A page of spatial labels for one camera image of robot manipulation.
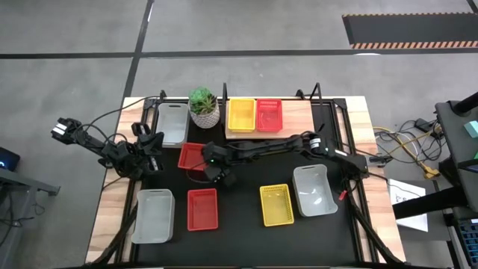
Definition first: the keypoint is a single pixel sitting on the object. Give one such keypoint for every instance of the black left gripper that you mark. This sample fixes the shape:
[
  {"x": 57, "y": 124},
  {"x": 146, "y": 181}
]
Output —
[{"x": 140, "y": 153}]

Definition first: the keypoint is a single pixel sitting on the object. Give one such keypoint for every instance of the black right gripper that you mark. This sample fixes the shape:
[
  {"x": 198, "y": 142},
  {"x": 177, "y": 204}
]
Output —
[{"x": 218, "y": 164}]

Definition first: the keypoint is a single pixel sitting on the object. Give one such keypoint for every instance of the red slotted plastic basket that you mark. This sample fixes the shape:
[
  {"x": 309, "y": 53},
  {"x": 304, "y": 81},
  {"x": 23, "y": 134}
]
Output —
[
  {"x": 269, "y": 116},
  {"x": 202, "y": 209},
  {"x": 190, "y": 157}
]

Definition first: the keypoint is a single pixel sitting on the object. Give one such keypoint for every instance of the gray plastic bin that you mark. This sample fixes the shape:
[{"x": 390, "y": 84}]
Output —
[
  {"x": 173, "y": 121},
  {"x": 153, "y": 216},
  {"x": 313, "y": 190}
]

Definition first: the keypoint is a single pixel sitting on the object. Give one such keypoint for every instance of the yellow slotted plastic basket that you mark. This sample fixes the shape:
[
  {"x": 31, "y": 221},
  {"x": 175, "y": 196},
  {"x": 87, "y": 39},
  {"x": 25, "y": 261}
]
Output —
[
  {"x": 241, "y": 114},
  {"x": 276, "y": 204}
]

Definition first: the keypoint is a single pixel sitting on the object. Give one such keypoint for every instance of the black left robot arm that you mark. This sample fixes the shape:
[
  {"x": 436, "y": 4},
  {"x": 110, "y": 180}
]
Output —
[{"x": 89, "y": 142}]

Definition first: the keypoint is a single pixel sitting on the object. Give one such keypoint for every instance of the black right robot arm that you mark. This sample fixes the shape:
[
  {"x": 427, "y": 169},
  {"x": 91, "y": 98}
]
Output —
[{"x": 269, "y": 146}]

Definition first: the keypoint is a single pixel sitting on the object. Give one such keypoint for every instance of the succulent in patterned white pot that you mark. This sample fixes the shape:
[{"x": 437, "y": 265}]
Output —
[{"x": 204, "y": 117}]

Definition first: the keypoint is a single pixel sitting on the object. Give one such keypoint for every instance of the black table mat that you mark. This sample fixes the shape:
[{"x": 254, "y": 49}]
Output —
[{"x": 242, "y": 243}]

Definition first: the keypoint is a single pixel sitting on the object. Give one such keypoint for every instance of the small red tag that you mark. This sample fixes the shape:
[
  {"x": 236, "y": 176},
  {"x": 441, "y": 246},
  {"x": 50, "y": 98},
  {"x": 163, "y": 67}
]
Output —
[{"x": 342, "y": 195}]

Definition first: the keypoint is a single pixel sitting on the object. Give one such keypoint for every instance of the gray side desk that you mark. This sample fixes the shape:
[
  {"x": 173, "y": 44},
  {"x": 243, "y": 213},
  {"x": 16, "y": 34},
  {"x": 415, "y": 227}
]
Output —
[{"x": 15, "y": 183}]

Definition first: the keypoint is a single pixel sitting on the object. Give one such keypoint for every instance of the black device with blue light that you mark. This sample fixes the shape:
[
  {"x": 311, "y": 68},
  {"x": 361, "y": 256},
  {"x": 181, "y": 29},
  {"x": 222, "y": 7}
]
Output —
[{"x": 7, "y": 158}]

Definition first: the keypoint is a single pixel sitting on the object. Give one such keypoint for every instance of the white paper sheet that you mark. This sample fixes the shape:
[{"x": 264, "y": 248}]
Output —
[{"x": 409, "y": 224}]

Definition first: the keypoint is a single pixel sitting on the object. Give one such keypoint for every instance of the black power adapter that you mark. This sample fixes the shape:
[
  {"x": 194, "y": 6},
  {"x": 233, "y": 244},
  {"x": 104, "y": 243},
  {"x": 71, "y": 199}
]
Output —
[{"x": 424, "y": 124}]

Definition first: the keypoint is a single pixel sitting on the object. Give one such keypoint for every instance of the hazard striped black floor mat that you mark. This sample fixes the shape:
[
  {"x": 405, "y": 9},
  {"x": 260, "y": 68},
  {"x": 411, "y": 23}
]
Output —
[{"x": 411, "y": 28}]

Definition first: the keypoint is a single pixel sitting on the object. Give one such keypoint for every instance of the black equipment cart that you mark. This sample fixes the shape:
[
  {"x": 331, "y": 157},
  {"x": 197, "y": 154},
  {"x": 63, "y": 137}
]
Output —
[{"x": 452, "y": 142}]

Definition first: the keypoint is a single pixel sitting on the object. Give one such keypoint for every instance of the teal box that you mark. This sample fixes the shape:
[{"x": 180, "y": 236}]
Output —
[{"x": 472, "y": 129}]

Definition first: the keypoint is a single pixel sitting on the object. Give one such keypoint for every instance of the backlit black keyboard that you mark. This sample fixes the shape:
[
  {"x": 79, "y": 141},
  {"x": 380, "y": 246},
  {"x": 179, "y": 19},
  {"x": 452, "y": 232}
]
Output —
[{"x": 468, "y": 237}]

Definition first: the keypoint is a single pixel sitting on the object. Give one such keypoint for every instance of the black aluminium table frame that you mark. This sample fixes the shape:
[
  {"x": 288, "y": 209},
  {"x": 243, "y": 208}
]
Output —
[{"x": 149, "y": 105}]

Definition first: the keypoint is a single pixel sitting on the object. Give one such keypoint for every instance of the wooden shelf with black frame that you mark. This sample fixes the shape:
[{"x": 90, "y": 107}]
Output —
[{"x": 295, "y": 119}]

